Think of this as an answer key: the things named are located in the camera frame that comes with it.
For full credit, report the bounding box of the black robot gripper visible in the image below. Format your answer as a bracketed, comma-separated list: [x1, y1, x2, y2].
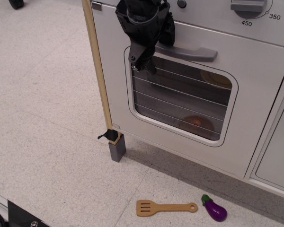
[115, 0, 175, 74]

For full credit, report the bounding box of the grey oven door handle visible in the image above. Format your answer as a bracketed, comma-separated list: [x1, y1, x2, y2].
[155, 44, 218, 62]

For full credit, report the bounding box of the white oven door with window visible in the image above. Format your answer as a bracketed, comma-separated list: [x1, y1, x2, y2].
[92, 0, 284, 178]

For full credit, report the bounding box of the white toy kitchen oven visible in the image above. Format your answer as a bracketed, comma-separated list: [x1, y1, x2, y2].
[82, 0, 284, 197]

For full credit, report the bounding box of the small grey round button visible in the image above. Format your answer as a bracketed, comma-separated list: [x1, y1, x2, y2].
[177, 0, 187, 9]

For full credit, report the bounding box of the yellow plastic plate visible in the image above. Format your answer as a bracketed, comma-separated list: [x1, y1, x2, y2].
[200, 70, 232, 89]

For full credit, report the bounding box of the orange plastic pot lid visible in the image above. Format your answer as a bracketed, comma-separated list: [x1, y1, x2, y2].
[178, 115, 216, 140]

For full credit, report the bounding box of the black tape strip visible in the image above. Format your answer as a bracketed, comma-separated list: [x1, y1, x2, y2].
[98, 129, 118, 141]

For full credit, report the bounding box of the grey temperature knob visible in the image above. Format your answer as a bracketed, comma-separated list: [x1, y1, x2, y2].
[231, 0, 267, 19]

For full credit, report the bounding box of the grey plastic leg foot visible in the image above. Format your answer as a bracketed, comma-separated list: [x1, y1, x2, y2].
[108, 135, 126, 163]

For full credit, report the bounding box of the black caster wheel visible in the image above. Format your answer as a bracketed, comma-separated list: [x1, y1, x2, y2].
[9, 0, 24, 10]

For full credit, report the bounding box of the wooden slotted spatula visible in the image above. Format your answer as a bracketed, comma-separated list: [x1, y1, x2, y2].
[136, 200, 198, 217]

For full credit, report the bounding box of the white cabinet door right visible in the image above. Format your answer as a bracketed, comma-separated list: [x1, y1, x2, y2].
[251, 98, 284, 191]

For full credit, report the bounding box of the purple toy eggplant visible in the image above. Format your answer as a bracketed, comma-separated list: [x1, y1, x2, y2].
[201, 194, 228, 222]

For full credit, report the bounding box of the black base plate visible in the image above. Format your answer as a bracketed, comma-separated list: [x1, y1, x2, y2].
[8, 200, 49, 227]

